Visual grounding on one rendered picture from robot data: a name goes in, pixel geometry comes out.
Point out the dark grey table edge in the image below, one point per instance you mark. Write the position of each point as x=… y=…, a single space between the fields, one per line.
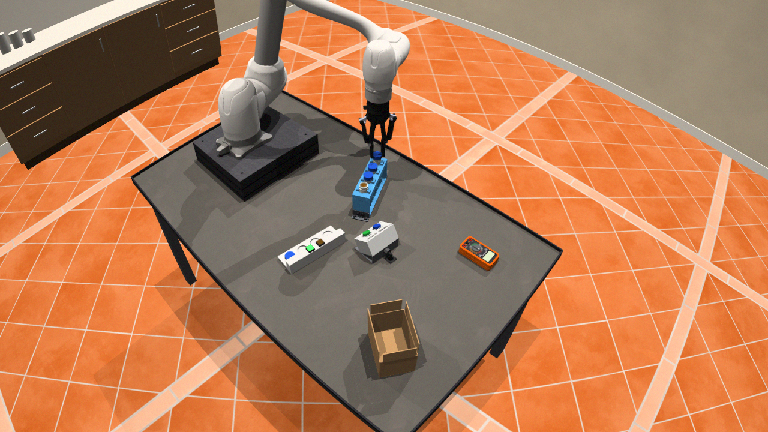
x=416 y=163

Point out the orange digital multimeter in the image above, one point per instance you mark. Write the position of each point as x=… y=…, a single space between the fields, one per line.
x=479 y=253

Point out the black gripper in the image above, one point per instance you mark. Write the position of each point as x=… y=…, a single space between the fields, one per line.
x=377 y=114

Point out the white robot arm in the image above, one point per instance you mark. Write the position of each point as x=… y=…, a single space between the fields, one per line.
x=242 y=101

